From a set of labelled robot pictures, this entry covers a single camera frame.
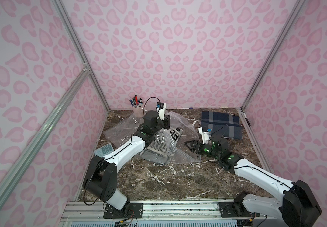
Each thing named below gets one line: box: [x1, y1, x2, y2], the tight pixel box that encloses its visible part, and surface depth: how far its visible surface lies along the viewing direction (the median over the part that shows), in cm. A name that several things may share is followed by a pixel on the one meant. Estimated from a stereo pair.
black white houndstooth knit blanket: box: [145, 127, 183, 157], surface depth 91 cm
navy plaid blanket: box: [200, 111, 243, 140], surface depth 106 cm
